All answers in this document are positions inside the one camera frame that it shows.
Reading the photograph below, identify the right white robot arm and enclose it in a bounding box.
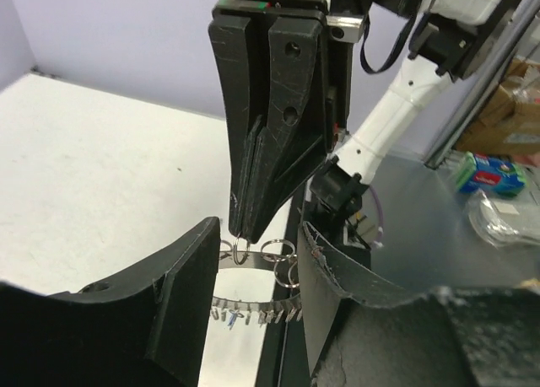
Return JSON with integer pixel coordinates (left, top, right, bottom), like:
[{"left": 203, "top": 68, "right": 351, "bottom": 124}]
[{"left": 208, "top": 0, "right": 522, "bottom": 243}]

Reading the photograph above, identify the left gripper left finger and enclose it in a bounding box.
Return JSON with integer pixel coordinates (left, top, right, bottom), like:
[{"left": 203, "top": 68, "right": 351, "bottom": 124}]
[{"left": 1, "top": 217, "right": 220, "bottom": 386}]

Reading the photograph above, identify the cardboard box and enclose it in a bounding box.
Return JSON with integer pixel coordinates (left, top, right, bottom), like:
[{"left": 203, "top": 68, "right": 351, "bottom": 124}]
[{"left": 453, "top": 58, "right": 539, "bottom": 167}]

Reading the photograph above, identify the large metal keyring with keys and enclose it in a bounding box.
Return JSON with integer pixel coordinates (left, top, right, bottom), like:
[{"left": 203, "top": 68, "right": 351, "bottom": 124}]
[{"left": 210, "top": 239, "right": 303, "bottom": 329}]

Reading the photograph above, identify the clear plastic bag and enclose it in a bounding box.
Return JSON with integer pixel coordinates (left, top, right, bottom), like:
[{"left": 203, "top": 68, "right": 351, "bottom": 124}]
[{"left": 466, "top": 190, "right": 539, "bottom": 248}]

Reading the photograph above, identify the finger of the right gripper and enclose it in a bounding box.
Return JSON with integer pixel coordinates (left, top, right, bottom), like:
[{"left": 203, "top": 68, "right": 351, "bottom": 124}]
[
  {"left": 251, "top": 18, "right": 353, "bottom": 243},
  {"left": 208, "top": 14, "right": 261, "bottom": 235}
]

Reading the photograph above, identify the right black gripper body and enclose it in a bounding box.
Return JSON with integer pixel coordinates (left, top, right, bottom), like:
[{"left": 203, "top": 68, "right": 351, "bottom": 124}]
[{"left": 210, "top": 0, "right": 372, "bottom": 42}]

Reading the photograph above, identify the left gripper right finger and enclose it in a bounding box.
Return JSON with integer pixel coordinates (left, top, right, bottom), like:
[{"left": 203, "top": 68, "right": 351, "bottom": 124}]
[{"left": 296, "top": 220, "right": 540, "bottom": 387}]

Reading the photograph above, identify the green blue tissue pack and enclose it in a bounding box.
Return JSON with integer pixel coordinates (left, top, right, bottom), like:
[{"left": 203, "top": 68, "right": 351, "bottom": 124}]
[{"left": 453, "top": 152, "right": 527, "bottom": 197}]

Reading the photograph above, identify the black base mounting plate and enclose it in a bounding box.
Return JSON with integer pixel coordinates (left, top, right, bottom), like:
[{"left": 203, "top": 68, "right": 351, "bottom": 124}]
[{"left": 252, "top": 180, "right": 372, "bottom": 387}]

